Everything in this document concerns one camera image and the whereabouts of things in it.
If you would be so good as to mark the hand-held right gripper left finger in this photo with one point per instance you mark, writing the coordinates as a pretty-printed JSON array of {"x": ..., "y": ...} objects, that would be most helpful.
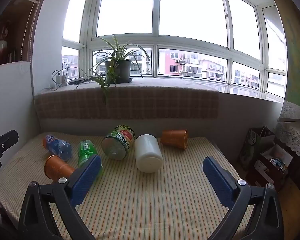
[{"x": 86, "y": 177}]

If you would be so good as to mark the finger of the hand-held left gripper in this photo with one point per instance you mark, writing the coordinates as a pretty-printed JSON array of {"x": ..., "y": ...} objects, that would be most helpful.
[{"x": 2, "y": 142}]

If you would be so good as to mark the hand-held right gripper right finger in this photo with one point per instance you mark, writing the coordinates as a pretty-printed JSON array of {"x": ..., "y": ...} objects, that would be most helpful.
[{"x": 217, "y": 177}]

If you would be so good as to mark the white plastic jar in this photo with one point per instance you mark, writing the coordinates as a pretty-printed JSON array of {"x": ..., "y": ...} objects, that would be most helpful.
[{"x": 148, "y": 153}]

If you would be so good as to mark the orange metallic cup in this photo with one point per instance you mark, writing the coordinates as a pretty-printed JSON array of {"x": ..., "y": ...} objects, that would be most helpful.
[
  {"x": 57, "y": 168},
  {"x": 175, "y": 139}
]

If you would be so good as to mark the green plastic bottle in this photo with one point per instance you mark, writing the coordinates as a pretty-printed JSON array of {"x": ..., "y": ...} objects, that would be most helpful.
[{"x": 86, "y": 151}]

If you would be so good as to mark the blue labelled plastic bottle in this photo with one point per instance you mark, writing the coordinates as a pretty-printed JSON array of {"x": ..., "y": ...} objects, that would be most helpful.
[{"x": 57, "y": 146}]

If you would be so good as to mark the green labelled tin can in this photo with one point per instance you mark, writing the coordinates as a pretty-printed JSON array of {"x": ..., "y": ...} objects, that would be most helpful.
[{"x": 118, "y": 142}]

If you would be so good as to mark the green paper bag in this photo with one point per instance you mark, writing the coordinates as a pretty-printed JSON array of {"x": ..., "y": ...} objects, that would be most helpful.
[{"x": 255, "y": 145}]

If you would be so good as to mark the open cardboard box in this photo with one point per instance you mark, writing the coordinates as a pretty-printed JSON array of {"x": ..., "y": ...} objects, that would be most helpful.
[{"x": 270, "y": 165}]

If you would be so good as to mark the striped table cloth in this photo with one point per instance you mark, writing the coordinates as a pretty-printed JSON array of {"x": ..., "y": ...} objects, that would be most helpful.
[{"x": 145, "y": 200}]

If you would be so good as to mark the white lace cloth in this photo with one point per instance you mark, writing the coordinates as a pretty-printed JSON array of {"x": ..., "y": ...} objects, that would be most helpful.
[{"x": 296, "y": 136}]

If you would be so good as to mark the checkered sill blanket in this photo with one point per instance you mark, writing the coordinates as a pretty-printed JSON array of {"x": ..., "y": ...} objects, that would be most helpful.
[{"x": 130, "y": 100}]

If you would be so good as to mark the potted spider plant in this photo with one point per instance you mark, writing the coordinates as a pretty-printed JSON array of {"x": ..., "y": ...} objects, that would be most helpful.
[{"x": 116, "y": 63}]

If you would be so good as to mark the white window frame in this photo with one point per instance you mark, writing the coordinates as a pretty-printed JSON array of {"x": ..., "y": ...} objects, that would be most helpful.
[{"x": 180, "y": 40}]

